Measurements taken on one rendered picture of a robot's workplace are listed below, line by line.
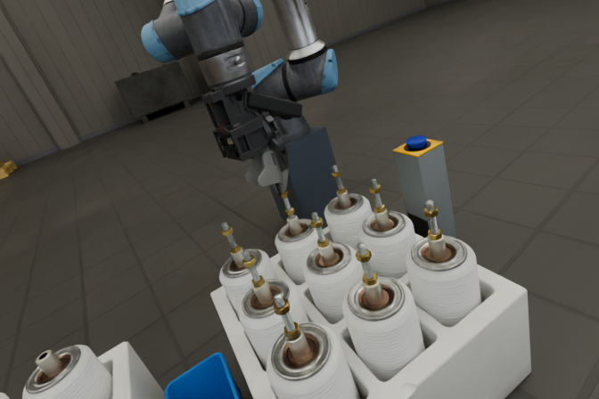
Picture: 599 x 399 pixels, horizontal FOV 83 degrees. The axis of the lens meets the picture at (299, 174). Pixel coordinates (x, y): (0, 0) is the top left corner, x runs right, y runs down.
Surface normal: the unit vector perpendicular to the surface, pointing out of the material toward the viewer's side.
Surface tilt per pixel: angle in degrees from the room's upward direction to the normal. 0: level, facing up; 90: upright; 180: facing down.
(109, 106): 90
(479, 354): 90
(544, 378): 0
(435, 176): 90
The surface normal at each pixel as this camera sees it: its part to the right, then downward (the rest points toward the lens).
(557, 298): -0.29, -0.88
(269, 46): 0.56, 0.16
